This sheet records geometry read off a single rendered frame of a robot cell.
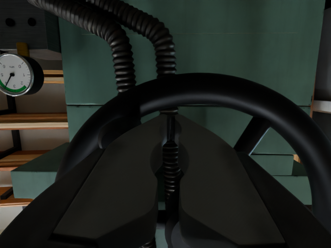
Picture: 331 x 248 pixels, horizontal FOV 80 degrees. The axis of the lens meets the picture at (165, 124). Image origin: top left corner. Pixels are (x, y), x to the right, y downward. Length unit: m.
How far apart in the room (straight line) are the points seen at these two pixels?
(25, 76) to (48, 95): 2.69
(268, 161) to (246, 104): 0.25
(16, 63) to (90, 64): 0.11
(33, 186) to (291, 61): 0.53
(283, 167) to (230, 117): 0.14
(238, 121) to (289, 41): 0.16
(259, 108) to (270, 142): 0.23
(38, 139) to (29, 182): 2.73
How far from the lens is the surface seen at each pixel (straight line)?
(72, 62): 0.40
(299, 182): 0.46
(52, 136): 3.12
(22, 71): 0.37
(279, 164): 0.43
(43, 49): 0.39
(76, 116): 0.40
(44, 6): 0.32
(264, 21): 0.40
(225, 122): 0.37
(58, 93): 3.01
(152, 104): 0.17
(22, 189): 0.51
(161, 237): 0.34
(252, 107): 0.18
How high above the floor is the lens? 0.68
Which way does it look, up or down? 10 degrees up
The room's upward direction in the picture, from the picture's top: 180 degrees counter-clockwise
